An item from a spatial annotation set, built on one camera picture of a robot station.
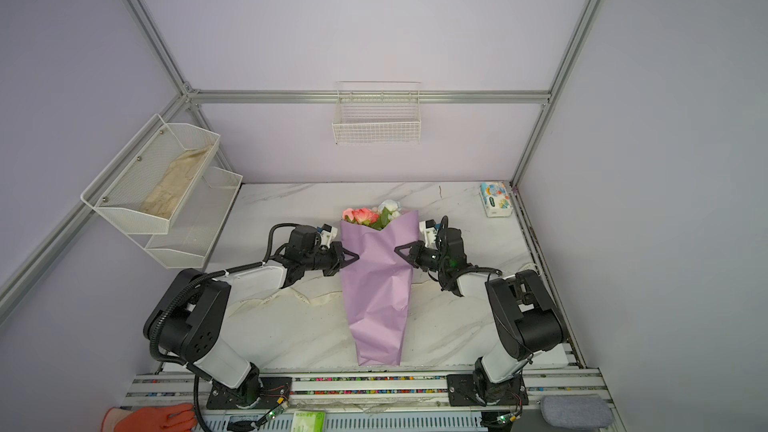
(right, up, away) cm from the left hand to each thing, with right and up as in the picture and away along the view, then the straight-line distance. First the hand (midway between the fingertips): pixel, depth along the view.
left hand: (358, 259), depth 88 cm
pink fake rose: (0, +13, +8) cm, 15 cm away
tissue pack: (+49, +19, +21) cm, 56 cm away
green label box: (-9, -34, -20) cm, 41 cm away
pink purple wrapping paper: (+7, -6, -9) cm, 13 cm away
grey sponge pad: (+54, -33, -19) cm, 66 cm away
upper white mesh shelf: (-54, +23, -10) cm, 59 cm away
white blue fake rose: (+10, +16, +8) cm, 20 cm away
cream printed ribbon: (-21, -10, 0) cm, 23 cm away
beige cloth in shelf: (-49, +18, -12) cm, 53 cm away
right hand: (+11, +2, -1) cm, 11 cm away
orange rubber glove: (-47, -35, -18) cm, 62 cm away
